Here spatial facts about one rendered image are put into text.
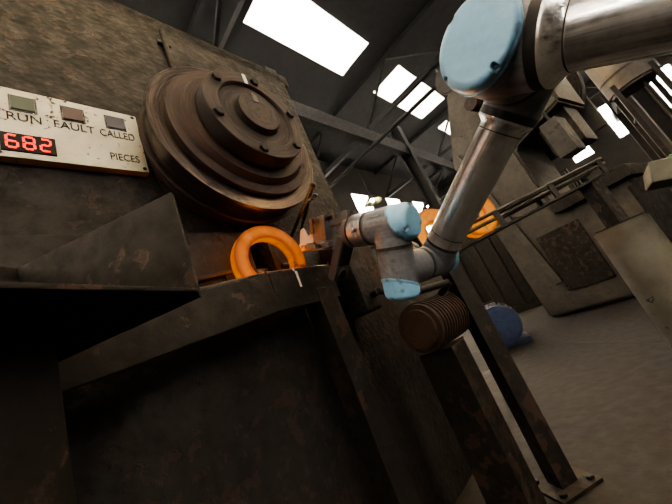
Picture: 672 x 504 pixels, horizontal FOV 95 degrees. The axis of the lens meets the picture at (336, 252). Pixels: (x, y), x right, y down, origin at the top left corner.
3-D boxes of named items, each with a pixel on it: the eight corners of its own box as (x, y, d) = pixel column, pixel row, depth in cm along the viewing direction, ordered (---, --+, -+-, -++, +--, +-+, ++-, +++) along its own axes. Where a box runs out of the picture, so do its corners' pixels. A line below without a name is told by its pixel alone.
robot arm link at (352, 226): (382, 244, 70) (358, 246, 64) (366, 246, 73) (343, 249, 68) (377, 211, 70) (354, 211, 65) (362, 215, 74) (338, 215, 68)
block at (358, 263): (343, 323, 90) (314, 250, 96) (360, 317, 96) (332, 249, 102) (369, 311, 83) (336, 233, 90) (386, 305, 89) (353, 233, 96)
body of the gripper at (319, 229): (328, 219, 82) (362, 210, 73) (332, 251, 82) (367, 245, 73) (306, 219, 77) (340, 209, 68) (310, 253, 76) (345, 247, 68)
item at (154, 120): (162, 221, 65) (121, 60, 78) (321, 222, 99) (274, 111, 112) (171, 204, 61) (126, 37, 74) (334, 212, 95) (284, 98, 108)
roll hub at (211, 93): (213, 160, 68) (182, 68, 76) (307, 175, 89) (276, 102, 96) (223, 143, 65) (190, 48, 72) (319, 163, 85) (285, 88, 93)
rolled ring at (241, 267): (279, 216, 81) (273, 222, 83) (218, 239, 68) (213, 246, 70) (319, 274, 80) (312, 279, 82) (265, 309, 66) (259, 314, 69)
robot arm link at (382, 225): (407, 244, 57) (399, 199, 57) (362, 251, 65) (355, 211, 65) (427, 240, 63) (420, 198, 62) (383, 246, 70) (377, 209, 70)
